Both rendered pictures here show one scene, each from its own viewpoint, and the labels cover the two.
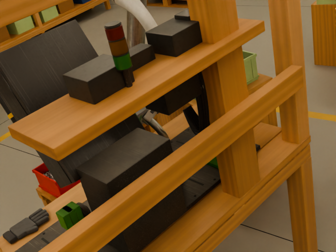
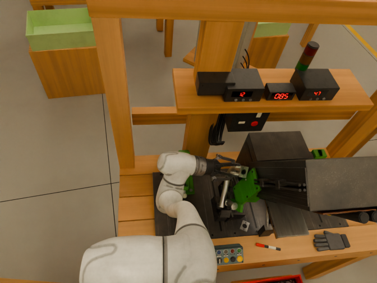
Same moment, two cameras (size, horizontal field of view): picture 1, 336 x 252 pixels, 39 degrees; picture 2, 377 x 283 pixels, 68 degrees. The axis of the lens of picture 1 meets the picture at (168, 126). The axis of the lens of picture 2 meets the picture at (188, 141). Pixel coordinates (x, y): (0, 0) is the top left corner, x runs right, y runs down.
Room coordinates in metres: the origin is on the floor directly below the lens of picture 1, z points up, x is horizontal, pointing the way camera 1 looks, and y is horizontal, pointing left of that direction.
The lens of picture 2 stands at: (2.47, 0.11, 2.37)
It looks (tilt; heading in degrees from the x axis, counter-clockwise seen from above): 53 degrees down; 204
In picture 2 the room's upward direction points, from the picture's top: 10 degrees clockwise
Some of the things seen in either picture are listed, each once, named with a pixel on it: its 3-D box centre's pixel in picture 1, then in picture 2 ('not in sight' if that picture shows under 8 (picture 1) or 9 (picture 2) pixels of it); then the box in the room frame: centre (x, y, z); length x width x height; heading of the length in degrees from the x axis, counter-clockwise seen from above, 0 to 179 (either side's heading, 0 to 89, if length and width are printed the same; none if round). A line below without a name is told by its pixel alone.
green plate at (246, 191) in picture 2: not in sight; (252, 188); (1.71, 0.16, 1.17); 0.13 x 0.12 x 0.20; 128
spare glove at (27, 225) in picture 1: (28, 226); (330, 240); (1.59, 0.66, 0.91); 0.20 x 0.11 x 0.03; 127
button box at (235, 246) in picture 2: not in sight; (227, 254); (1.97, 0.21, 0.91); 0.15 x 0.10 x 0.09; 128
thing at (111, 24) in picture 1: (114, 31); (311, 49); (1.31, 0.08, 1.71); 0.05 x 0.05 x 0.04
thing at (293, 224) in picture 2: not in sight; (279, 197); (1.65, 0.30, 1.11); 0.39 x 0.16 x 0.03; 38
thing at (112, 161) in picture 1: (134, 190); (269, 162); (1.44, 0.18, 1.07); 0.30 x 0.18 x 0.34; 128
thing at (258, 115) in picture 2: (169, 82); (246, 112); (1.52, -0.04, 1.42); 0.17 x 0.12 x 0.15; 128
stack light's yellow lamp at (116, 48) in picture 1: (118, 46); (306, 57); (1.31, 0.08, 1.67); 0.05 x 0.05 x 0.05
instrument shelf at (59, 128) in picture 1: (150, 73); (271, 89); (1.42, 0.01, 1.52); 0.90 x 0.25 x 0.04; 128
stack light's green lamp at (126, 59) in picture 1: (122, 60); (302, 65); (1.31, 0.08, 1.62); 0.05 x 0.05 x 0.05
